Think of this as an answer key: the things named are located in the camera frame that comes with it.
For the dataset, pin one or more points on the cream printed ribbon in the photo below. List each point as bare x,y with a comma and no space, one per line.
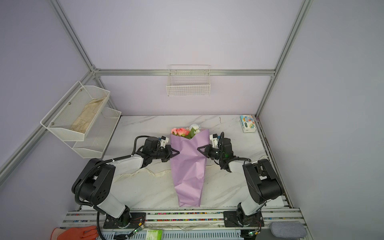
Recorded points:
144,170

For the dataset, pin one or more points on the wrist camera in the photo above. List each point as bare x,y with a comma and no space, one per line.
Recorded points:
215,140
163,142

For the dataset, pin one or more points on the white wire wall basket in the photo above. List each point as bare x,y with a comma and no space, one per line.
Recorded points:
188,80

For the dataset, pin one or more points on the orange rubber glove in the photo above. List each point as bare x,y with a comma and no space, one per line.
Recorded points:
85,233

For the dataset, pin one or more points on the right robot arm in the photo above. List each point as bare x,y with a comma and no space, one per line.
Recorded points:
262,181

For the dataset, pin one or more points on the lower white mesh shelf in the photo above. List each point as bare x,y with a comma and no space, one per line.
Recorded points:
99,136

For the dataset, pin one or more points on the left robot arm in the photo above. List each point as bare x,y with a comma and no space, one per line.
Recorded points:
93,186

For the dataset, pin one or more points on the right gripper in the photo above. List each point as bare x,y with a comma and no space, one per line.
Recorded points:
208,151

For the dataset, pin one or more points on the white mesh shelf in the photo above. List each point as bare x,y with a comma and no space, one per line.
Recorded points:
99,136
60,118

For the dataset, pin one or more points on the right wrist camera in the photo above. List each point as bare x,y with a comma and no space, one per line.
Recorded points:
215,140

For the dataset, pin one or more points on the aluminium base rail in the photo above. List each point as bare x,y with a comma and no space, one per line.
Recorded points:
210,224

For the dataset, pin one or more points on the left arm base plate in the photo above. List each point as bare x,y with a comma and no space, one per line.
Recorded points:
132,220

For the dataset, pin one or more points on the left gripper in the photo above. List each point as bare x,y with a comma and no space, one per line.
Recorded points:
169,153

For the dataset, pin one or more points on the beige cloth in shelf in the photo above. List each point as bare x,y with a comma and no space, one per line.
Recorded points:
83,121

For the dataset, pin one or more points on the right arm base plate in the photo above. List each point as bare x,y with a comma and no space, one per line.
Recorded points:
237,219

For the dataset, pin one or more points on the green label box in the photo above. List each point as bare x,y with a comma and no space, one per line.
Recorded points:
154,235

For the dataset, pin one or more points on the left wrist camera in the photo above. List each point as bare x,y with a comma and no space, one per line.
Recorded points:
163,142

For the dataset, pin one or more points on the tissue pack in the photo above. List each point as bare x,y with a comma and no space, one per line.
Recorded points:
248,123

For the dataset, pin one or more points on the white blue fake rose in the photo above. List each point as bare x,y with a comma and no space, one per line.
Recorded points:
195,127

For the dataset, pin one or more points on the upper white mesh shelf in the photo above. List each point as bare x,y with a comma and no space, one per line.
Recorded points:
60,118

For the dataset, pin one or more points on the grey sponge pad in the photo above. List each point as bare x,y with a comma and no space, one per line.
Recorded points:
288,230

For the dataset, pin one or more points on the pink purple wrapping paper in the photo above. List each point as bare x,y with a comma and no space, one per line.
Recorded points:
188,168

